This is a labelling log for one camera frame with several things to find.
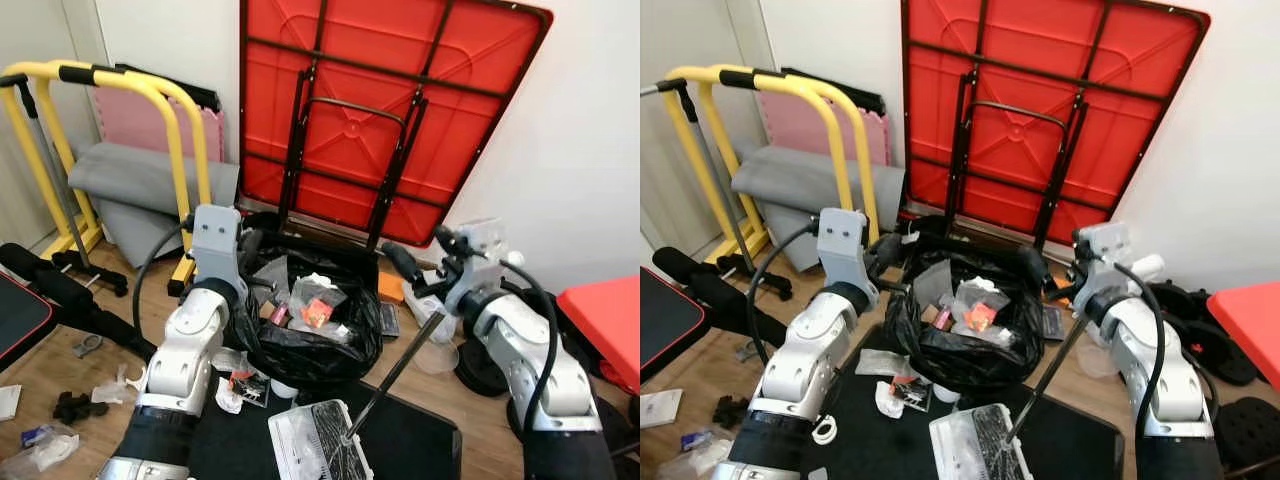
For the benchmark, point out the black floor mat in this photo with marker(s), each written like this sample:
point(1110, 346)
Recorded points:
point(420, 445)
point(1080, 450)

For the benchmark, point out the clear plastic bag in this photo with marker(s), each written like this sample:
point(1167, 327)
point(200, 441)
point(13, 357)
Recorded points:
point(430, 325)

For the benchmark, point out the orange snack packet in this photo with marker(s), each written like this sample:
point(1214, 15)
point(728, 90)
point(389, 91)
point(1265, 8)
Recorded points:
point(318, 313)
point(980, 317)

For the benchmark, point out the clear plastic bowl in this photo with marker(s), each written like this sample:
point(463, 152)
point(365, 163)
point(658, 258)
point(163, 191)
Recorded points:
point(435, 362)
point(1096, 364)

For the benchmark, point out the silver foil packet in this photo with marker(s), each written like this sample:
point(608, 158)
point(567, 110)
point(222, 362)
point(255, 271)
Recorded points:
point(228, 360)
point(880, 362)

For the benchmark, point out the black weight plate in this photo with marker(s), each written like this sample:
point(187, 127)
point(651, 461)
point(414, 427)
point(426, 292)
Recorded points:
point(1245, 430)
point(1220, 355)
point(480, 370)

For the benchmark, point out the grey rolled mat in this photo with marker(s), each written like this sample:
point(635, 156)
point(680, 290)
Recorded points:
point(130, 180)
point(800, 185)

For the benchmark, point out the red and black packet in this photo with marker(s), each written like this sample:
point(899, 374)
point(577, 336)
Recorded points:
point(915, 395)
point(250, 390)

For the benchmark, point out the white paper scrap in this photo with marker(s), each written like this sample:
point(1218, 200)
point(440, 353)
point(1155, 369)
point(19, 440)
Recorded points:
point(228, 398)
point(888, 400)

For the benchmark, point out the black metal bench foot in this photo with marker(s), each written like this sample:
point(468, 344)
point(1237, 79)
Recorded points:
point(750, 268)
point(90, 265)

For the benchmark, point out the pink foam mat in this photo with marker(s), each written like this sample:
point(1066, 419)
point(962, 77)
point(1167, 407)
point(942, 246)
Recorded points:
point(800, 125)
point(130, 125)

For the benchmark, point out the grey metal carabiner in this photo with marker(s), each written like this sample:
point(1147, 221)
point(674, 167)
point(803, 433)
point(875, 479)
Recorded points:
point(742, 352)
point(80, 348)

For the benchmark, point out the black foam mat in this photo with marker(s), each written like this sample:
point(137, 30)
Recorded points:
point(170, 90)
point(835, 92)

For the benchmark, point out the red folded table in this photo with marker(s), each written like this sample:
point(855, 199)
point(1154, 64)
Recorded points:
point(400, 80)
point(1060, 80)

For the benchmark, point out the red standing table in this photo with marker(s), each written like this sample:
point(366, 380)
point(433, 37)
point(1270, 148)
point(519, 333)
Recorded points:
point(1250, 320)
point(605, 320)

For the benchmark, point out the black red-trimmed bench pad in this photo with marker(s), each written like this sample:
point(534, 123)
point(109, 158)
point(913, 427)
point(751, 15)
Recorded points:
point(20, 315)
point(670, 320)

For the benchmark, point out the white paper booklet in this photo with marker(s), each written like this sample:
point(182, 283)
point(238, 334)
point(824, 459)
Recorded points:
point(8, 402)
point(660, 408)

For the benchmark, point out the blue small packet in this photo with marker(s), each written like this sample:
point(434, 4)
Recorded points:
point(695, 440)
point(33, 437)

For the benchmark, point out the crumpled clear plastic wrap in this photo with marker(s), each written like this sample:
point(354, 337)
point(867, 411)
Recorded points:
point(700, 462)
point(40, 455)

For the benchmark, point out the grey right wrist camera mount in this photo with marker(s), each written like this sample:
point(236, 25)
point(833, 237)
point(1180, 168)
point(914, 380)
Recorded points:
point(1105, 245)
point(485, 240)

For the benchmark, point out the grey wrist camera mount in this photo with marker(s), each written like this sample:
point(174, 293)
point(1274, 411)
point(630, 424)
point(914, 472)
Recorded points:
point(1105, 245)
point(848, 245)
point(215, 240)
point(485, 240)

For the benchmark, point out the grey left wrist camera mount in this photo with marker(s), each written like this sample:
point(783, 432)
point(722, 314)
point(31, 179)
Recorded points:
point(848, 245)
point(215, 240)

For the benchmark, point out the yellow tubular frame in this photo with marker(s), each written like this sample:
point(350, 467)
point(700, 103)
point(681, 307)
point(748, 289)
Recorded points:
point(75, 240)
point(745, 245)
point(785, 82)
point(125, 76)

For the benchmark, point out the white plastic bracket piece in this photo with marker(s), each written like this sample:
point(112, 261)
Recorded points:
point(125, 385)

